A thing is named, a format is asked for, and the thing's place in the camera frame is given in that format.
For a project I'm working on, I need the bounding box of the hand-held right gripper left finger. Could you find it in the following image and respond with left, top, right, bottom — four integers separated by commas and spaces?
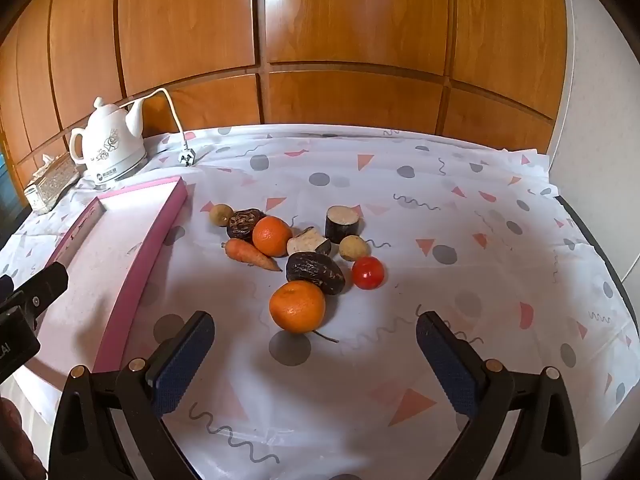
49, 311, 216, 480

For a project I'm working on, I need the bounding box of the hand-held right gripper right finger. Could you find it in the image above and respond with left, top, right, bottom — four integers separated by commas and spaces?
416, 311, 583, 480

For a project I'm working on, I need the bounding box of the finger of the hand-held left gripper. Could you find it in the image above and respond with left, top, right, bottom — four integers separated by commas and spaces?
11, 261, 70, 331

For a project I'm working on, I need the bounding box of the pink shallow tray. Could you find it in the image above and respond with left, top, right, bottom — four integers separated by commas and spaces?
20, 176, 189, 376

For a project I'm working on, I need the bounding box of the red tomato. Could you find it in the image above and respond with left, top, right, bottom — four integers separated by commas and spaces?
351, 256, 385, 291

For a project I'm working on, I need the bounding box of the large orange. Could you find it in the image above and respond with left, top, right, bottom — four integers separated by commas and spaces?
268, 280, 340, 344

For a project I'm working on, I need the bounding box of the orange carrot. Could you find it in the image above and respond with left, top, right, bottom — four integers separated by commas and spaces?
222, 238, 283, 273

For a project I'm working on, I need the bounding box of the pale potato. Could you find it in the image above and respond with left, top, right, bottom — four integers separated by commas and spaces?
339, 235, 371, 262

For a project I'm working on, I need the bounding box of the round dark passion fruit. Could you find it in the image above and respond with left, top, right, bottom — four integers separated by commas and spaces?
226, 208, 267, 242

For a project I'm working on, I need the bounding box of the yellowish fruit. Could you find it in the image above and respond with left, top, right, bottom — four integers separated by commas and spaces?
209, 203, 235, 228

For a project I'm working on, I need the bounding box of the small orange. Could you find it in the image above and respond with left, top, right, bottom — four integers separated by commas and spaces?
252, 215, 293, 257

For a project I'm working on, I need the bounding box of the oblong dark passion fruit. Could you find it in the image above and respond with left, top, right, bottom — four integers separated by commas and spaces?
285, 252, 346, 296

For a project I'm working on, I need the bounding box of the wedge eggplant piece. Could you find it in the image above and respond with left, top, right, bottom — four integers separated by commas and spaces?
286, 226, 333, 257

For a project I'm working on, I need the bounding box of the round eggplant chunk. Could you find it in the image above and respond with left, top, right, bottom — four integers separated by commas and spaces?
325, 205, 361, 245

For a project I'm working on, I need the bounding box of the person's left hand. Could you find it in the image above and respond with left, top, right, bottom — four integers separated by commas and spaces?
0, 398, 48, 480

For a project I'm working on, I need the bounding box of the silver embossed tissue box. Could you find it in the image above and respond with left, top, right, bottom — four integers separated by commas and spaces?
24, 154, 81, 216

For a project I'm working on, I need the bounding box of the dark glass door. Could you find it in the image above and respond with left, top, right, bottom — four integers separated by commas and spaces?
0, 140, 23, 221

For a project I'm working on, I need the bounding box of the white floral ceramic kettle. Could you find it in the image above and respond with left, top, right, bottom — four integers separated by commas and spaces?
69, 96, 148, 184

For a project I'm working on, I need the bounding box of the white patterned tablecloth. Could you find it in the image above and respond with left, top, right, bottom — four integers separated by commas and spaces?
0, 124, 633, 480

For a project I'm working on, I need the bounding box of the white power cable with plug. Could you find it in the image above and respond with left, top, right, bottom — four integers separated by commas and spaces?
120, 87, 197, 167

